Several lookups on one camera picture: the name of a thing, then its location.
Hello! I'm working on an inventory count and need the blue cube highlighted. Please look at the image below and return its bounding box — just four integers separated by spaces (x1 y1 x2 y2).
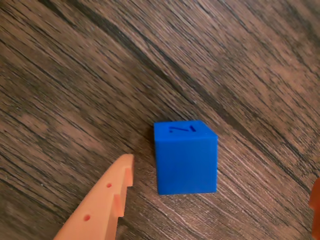
153 119 219 196

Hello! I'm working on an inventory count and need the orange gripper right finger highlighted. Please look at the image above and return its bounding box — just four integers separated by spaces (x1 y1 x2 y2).
308 176 320 240

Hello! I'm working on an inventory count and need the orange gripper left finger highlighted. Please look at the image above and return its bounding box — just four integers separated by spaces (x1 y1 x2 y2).
52 153 135 240

